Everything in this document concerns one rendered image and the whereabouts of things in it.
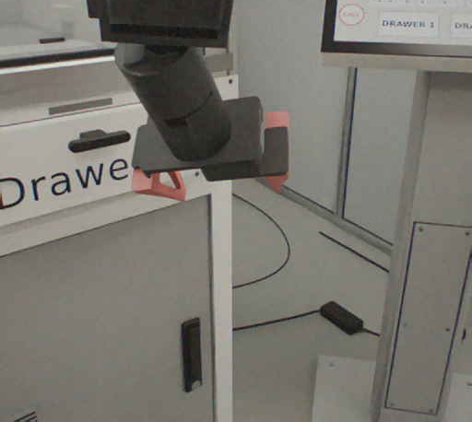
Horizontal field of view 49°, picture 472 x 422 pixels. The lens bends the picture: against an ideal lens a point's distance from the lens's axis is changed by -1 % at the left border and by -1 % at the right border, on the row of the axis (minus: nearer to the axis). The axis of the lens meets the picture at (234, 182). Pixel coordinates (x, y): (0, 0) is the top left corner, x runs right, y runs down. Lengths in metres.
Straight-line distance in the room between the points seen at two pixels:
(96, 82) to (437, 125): 0.63
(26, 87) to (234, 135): 0.29
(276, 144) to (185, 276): 0.45
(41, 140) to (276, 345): 1.21
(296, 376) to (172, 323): 0.77
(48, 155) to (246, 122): 0.28
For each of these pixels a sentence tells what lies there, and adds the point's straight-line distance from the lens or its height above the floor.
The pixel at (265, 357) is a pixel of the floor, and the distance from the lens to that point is 1.65.
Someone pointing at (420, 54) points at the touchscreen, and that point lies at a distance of 0.88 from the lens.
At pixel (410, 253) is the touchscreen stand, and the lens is 1.13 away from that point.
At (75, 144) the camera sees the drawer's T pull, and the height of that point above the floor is 0.91.
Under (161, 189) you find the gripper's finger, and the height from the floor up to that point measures 0.91.
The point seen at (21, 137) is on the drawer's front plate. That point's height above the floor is 0.92.
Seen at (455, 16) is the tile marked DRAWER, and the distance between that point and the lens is 0.92.
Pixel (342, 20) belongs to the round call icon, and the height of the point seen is 1.01.
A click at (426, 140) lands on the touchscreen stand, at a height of 0.79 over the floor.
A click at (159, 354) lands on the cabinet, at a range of 0.91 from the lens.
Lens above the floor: 1.10
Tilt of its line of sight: 23 degrees down
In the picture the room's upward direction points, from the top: straight up
